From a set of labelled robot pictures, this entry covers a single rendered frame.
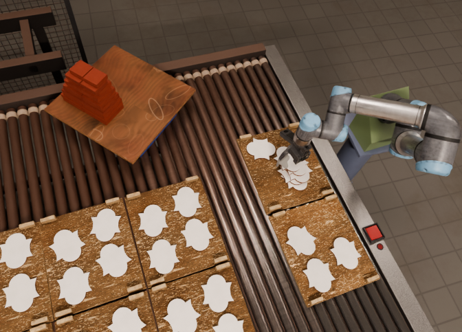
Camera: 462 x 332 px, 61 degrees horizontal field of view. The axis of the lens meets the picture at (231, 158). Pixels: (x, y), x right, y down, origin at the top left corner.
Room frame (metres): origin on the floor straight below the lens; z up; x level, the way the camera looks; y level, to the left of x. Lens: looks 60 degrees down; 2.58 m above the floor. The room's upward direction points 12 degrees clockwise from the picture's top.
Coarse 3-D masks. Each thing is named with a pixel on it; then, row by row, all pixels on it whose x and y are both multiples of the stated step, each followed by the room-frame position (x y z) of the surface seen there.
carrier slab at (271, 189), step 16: (240, 144) 1.04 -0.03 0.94; (288, 144) 1.10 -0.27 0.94; (256, 160) 0.97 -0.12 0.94; (272, 160) 0.99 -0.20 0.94; (256, 176) 0.89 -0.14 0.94; (272, 176) 0.90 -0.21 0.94; (320, 176) 0.96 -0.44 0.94; (272, 192) 0.82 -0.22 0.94; (288, 192) 0.84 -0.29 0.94; (304, 192) 0.85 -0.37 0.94; (320, 192) 0.87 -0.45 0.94
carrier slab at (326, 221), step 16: (304, 208) 0.77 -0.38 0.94; (320, 208) 0.79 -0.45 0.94; (336, 208) 0.81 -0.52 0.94; (272, 224) 0.67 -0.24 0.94; (288, 224) 0.68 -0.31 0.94; (304, 224) 0.70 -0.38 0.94; (320, 224) 0.71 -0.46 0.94; (336, 224) 0.73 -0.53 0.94; (288, 240) 0.61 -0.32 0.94; (320, 240) 0.64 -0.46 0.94; (352, 240) 0.67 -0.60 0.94; (288, 256) 0.54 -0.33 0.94; (304, 256) 0.55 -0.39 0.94; (320, 256) 0.56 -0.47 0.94; (336, 272) 0.51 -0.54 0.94; (352, 272) 0.53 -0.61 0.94; (368, 272) 0.54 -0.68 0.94; (304, 288) 0.42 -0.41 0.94; (336, 288) 0.45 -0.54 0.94; (352, 288) 0.46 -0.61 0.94
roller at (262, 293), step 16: (192, 112) 1.18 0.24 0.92; (208, 144) 1.02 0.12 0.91; (208, 160) 0.93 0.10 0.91; (224, 192) 0.78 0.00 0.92; (240, 224) 0.64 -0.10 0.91; (240, 240) 0.57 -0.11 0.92; (256, 272) 0.45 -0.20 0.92; (256, 288) 0.38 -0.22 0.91; (272, 304) 0.34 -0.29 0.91; (272, 320) 0.27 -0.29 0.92
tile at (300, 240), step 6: (294, 228) 0.66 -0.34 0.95; (288, 234) 0.63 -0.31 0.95; (294, 234) 0.63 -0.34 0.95; (300, 234) 0.64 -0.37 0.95; (306, 234) 0.65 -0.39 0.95; (294, 240) 0.61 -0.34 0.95; (300, 240) 0.62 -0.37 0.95; (306, 240) 0.62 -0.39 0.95; (312, 240) 0.63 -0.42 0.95; (294, 246) 0.58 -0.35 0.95; (300, 246) 0.59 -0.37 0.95; (306, 246) 0.59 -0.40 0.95; (312, 246) 0.60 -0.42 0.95; (300, 252) 0.56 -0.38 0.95; (306, 252) 0.57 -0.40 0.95; (312, 252) 0.57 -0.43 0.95
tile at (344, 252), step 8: (336, 240) 0.65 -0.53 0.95; (344, 240) 0.66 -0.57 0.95; (336, 248) 0.61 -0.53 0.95; (344, 248) 0.62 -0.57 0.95; (352, 248) 0.63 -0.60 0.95; (336, 256) 0.58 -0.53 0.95; (344, 256) 0.58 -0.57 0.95; (352, 256) 0.59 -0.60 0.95; (360, 256) 0.60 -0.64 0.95; (344, 264) 0.55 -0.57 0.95; (352, 264) 0.56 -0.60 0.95
